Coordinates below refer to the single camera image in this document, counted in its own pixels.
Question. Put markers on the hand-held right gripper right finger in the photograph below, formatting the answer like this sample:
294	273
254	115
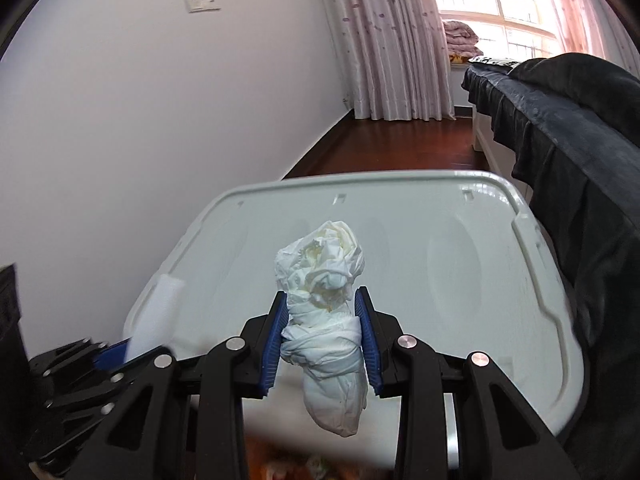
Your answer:
371	350

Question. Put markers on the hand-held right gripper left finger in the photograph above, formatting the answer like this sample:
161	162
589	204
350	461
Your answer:
272	347

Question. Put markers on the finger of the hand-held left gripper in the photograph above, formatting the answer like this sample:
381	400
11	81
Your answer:
107	355
80	395

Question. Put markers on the white foam block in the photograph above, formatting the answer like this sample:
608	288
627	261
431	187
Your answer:
155	320

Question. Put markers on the white tissue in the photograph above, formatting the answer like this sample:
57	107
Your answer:
320	280

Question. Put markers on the grey plastic storage box lid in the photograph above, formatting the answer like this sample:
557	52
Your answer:
425	270

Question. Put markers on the dark furniture panel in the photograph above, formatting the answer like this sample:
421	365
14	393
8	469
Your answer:
10	320

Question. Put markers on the dark bed blanket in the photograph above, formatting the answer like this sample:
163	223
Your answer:
575	135

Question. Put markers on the black white patterned cloth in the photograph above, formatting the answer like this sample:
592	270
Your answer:
492	60

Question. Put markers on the pink dotted curtain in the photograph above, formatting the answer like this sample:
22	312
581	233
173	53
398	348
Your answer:
390	35

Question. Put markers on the folded pink quilt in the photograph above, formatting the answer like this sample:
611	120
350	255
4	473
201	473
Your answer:
461	40

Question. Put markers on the pink sheer curtain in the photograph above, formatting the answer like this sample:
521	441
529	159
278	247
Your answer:
590	5

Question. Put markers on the white bed frame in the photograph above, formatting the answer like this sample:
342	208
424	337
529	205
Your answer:
492	150

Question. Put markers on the white wall socket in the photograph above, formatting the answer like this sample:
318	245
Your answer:
202	3

